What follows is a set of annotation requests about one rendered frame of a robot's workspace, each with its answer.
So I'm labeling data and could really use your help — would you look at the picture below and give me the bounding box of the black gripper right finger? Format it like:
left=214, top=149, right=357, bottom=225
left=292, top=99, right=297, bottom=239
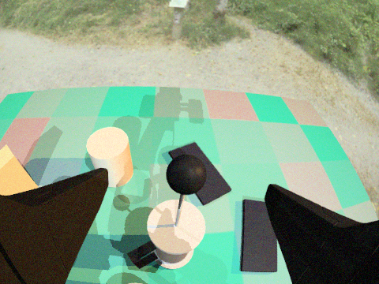
left=265, top=184, right=379, bottom=284

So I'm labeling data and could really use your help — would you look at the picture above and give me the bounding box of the dark grey flat rectangular slab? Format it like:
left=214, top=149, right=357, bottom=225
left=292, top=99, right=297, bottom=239
left=170, top=142, right=232, bottom=206
left=240, top=199, right=278, bottom=272

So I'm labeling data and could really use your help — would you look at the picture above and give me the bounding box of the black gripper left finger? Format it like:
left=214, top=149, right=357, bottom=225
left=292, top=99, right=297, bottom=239
left=0, top=167, right=108, bottom=284

